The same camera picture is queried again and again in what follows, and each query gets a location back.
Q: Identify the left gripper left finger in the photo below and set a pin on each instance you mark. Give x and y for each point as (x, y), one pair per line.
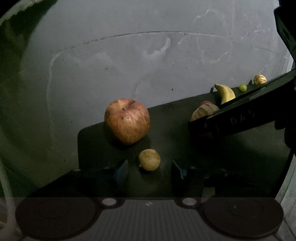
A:
(115, 179)

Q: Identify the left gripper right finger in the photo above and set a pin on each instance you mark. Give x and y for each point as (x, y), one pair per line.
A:
(189, 181)

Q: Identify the small striped pepino melon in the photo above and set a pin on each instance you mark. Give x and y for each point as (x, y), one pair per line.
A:
(259, 79)

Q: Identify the green grape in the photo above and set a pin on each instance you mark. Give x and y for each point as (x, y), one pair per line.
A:
(243, 87)

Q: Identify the small yellow-brown round fruit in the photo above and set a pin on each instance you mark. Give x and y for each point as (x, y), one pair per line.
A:
(149, 159)

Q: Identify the yellow banana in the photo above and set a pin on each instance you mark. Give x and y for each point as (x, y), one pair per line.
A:
(225, 92)

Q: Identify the large striped pepino melon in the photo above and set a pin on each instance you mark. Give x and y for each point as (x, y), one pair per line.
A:
(204, 110)

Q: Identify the small red tomato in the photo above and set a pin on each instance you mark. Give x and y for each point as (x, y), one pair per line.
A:
(205, 102)

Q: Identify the black mat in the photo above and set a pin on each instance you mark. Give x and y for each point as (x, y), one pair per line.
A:
(250, 163)

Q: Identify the red apple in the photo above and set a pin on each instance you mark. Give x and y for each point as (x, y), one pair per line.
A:
(128, 119)

